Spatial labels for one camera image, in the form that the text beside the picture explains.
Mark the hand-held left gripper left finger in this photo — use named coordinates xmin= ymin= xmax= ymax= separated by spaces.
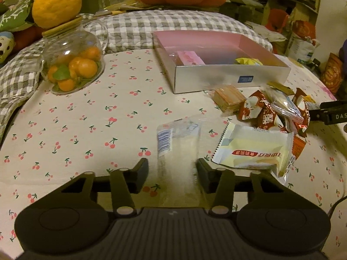
xmin=61 ymin=158 xmax=149 ymax=218

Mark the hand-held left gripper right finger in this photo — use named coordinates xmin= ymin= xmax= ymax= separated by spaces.
xmin=196 ymin=158 xmax=286 ymax=217

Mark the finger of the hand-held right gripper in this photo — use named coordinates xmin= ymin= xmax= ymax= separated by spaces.
xmin=309 ymin=100 xmax=347 ymax=125

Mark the long clear snack packet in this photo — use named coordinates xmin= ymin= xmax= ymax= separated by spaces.
xmin=157 ymin=118 xmax=203 ymax=207

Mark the red white candy packet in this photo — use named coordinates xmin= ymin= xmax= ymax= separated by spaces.
xmin=256 ymin=106 xmax=288 ymax=133
xmin=291 ymin=88 xmax=316 ymax=138
xmin=239 ymin=91 xmax=277 ymax=121

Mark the orange snack packet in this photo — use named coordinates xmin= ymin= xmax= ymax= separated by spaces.
xmin=291 ymin=134 xmax=307 ymax=161

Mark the pale yellow snack packet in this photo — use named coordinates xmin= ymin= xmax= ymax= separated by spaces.
xmin=211 ymin=122 xmax=295 ymax=178

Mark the clear wafer biscuit packet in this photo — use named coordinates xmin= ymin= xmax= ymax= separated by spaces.
xmin=205 ymin=85 xmax=247 ymax=113

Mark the pink box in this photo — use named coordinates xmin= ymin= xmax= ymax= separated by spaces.
xmin=152 ymin=31 xmax=292 ymax=95

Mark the pink snack packet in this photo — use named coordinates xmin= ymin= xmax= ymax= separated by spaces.
xmin=176 ymin=50 xmax=206 ymax=66

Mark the orange patterned bag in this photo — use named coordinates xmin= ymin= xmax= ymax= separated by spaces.
xmin=321 ymin=53 xmax=344 ymax=94

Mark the white sack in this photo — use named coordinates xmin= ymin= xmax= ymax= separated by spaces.
xmin=287 ymin=32 xmax=318 ymax=64

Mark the orange red bag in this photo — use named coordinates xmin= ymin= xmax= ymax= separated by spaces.
xmin=291 ymin=20 xmax=316 ymax=40

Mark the crumpled paper sheet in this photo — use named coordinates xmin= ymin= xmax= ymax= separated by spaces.
xmin=245 ymin=22 xmax=286 ymax=42

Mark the red plastic chair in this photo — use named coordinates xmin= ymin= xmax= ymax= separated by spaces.
xmin=266 ymin=9 xmax=289 ymax=31

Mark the wooden shelf unit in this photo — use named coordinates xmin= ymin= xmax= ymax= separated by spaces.
xmin=260 ymin=0 xmax=323 ymax=25

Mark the pile of small oranges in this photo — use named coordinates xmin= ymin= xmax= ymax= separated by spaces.
xmin=47 ymin=46 xmax=102 ymax=93

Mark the glass jar with wooden lid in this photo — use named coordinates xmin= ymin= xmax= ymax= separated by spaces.
xmin=41 ymin=15 xmax=109 ymax=95

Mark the small red plush cushion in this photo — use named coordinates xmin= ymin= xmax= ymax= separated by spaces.
xmin=13 ymin=26 xmax=46 ymax=50

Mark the blue plush doll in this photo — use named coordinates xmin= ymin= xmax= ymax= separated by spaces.
xmin=0 ymin=31 xmax=15 ymax=64

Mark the large yellow citrus fruit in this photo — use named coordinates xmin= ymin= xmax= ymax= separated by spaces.
xmin=32 ymin=0 xmax=82 ymax=29

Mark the green leaf print cushion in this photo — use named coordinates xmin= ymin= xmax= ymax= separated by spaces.
xmin=0 ymin=0 xmax=36 ymax=31

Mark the black cable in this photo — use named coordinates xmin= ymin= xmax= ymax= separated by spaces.
xmin=327 ymin=192 xmax=347 ymax=220

